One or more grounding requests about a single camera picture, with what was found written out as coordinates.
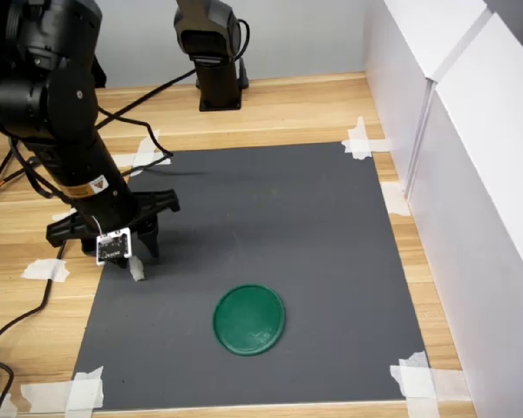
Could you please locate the white camera circuit board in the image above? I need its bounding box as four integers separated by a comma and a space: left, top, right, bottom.
95, 226, 135, 266

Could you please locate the round green lid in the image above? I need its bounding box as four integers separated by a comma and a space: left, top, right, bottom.
211, 283, 287, 359

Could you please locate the black camera cable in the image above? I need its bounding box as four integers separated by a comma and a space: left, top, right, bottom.
0, 106, 175, 354

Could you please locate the dark grey mat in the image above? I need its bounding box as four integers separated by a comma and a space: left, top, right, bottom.
71, 140, 429, 411

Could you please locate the small white plastic terminal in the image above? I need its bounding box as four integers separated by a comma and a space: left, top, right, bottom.
128, 255, 146, 284

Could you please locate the black power cable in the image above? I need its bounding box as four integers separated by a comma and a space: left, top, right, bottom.
94, 68, 200, 131

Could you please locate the white partition panel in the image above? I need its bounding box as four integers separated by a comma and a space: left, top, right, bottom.
405, 11, 523, 418
363, 0, 494, 199

